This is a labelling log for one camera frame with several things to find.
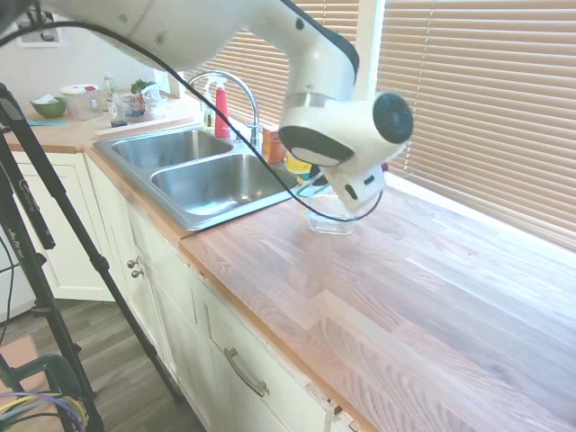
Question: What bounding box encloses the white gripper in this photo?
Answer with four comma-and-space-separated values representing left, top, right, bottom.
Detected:
345, 184, 386, 214

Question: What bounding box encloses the glass container with teal lid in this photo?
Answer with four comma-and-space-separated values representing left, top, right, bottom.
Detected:
296, 178, 344, 204

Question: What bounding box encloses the clear glass food container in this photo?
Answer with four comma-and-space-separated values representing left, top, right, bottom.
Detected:
303, 193, 362, 236

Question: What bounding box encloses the clear canister white lid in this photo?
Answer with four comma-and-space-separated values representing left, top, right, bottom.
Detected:
59, 84, 104, 122

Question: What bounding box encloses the Lysol wipes canister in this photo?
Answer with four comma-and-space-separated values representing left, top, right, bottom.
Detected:
285, 151, 313, 176

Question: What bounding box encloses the orange baking soda box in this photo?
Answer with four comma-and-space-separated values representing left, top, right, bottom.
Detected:
262, 126, 288, 165

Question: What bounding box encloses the wide tan window blind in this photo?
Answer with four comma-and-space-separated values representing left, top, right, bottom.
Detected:
375, 0, 576, 251

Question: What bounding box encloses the chrome gooseneck faucet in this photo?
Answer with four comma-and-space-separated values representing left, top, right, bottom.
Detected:
186, 70, 265, 148

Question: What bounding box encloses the red spray bottle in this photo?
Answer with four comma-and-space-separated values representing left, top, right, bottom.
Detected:
204, 74, 232, 139

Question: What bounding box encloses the stainless steel double sink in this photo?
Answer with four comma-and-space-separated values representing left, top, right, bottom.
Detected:
93, 125, 302, 233

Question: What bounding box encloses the narrow tan window blind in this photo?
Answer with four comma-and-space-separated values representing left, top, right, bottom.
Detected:
197, 0, 361, 131

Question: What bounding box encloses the white kitchen cabinet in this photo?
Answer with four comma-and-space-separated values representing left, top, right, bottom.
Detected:
84, 148, 379, 432

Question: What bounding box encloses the white packet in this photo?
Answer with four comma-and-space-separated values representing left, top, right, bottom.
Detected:
140, 84, 167, 110

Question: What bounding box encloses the green plant in jar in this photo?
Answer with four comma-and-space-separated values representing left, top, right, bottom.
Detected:
127, 78, 157, 119

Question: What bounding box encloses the small white bottle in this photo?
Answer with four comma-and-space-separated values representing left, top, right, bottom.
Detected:
106, 93, 126, 129

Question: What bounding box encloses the white corner cabinet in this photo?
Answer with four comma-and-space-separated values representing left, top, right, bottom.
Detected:
11, 150, 119, 303

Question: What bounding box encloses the green bowl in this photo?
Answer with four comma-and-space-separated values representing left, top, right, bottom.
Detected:
30, 94, 68, 119

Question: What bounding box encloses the brown cardboard box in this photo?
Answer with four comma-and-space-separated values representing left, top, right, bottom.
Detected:
0, 336, 39, 393

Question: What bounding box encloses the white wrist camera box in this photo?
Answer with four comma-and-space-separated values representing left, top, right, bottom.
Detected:
325, 164, 386, 209

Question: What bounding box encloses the silver drawer handle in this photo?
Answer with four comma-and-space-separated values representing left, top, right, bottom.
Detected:
222, 346, 270, 399

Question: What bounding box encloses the black camera tripod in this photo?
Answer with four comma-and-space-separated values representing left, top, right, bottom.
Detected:
0, 83, 184, 432

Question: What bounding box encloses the green metal frame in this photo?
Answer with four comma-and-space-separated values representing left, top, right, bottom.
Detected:
0, 353, 83, 432

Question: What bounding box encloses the white wall plate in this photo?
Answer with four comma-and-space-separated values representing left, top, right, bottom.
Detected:
19, 25, 61, 49

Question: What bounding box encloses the coloured cable bundle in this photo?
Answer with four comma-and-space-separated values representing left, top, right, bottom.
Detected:
0, 391, 87, 432

